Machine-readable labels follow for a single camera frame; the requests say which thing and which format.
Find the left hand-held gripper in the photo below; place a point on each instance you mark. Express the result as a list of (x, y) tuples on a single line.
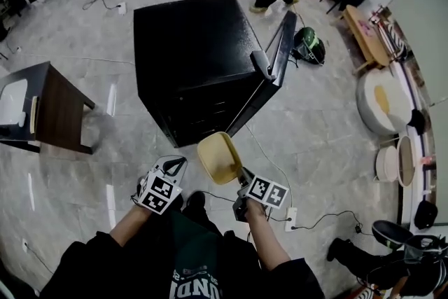
[(157, 194)]

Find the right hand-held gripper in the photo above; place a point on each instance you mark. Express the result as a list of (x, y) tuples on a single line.
[(267, 192)]

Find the yellow plastic bowl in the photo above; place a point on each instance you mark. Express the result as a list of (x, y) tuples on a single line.
[(218, 157)]

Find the black cabinet with door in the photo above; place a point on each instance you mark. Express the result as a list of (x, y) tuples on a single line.
[(189, 49)]

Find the person's left forearm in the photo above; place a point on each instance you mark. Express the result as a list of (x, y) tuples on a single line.
[(131, 224)]

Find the person's right forearm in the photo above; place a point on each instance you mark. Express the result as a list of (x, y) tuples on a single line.
[(269, 241)]

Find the person's black shoe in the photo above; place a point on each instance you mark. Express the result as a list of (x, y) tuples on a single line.
[(196, 201)]

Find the white power strip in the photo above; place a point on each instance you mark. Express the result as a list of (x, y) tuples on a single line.
[(122, 8), (291, 219)]

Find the person's black green clothing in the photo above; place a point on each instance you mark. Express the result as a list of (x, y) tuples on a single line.
[(196, 255)]

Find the dark wooden side table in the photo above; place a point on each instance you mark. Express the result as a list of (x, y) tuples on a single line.
[(59, 108)]

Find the round white stool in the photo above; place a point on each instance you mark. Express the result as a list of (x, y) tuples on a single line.
[(388, 164)]

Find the green black backpack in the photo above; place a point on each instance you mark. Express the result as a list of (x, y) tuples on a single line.
[(309, 45)]

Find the light wooden flat block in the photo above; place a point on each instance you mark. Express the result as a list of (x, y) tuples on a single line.
[(34, 115)]

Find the white round tub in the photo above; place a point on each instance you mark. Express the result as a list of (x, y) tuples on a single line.
[(374, 105)]

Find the white floor outlet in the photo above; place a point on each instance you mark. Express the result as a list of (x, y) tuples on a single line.
[(25, 245)]

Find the white rectangular tray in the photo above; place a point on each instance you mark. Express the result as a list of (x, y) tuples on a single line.
[(12, 101)]

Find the light wooden bench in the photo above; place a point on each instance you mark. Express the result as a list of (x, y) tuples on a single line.
[(365, 36)]

